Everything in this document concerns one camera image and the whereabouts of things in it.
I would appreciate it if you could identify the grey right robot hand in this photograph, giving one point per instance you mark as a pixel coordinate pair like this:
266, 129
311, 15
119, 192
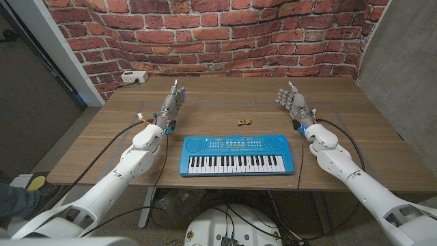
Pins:
296, 104

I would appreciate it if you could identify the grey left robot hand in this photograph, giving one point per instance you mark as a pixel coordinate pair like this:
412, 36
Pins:
170, 104

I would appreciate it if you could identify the blue toy piano keyboard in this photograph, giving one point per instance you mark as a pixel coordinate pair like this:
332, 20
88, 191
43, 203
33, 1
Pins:
235, 152

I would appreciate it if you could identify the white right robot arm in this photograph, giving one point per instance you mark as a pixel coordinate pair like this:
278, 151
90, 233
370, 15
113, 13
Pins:
362, 184

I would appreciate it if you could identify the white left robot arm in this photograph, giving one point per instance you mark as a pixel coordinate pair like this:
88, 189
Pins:
112, 181

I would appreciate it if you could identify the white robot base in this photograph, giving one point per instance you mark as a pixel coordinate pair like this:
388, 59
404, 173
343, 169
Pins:
211, 225

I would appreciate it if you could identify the yellow toy car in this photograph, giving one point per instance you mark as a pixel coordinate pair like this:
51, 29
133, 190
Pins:
243, 122

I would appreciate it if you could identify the red brick printed backdrop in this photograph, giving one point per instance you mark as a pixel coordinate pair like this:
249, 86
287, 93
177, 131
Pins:
218, 37

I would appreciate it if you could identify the white power strip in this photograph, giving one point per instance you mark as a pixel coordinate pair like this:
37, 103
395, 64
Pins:
134, 76

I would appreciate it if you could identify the clear plastic bag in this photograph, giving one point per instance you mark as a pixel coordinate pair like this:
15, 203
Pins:
177, 205

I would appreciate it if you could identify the white table leg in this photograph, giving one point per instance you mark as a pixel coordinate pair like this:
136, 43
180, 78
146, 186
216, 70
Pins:
146, 208

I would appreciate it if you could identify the yellow black foot pedal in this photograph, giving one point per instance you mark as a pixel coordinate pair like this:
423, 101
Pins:
36, 182

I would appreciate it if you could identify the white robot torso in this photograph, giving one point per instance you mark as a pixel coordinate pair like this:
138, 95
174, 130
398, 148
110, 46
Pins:
68, 242

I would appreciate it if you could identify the blue jeans leg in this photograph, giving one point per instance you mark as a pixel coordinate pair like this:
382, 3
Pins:
17, 201

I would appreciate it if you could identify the white door frame post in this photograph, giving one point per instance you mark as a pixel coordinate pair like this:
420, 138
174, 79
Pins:
54, 48

